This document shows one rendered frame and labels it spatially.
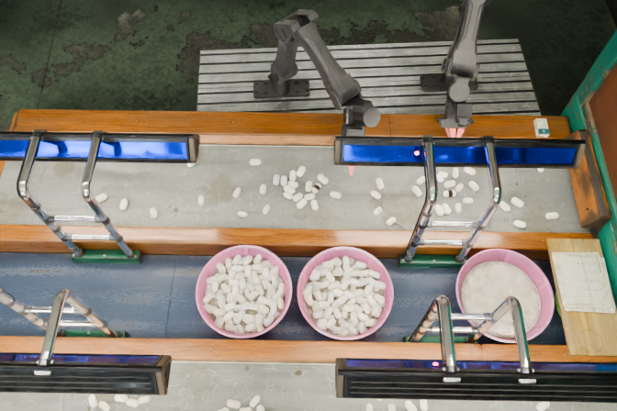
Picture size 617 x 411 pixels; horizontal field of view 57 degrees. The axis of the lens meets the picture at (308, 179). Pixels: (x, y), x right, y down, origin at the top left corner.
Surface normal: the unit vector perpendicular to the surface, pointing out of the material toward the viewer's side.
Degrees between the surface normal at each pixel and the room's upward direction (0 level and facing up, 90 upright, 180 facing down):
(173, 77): 0
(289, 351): 0
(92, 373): 58
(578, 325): 0
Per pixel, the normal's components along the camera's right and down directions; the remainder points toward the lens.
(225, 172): 0.00, -0.48
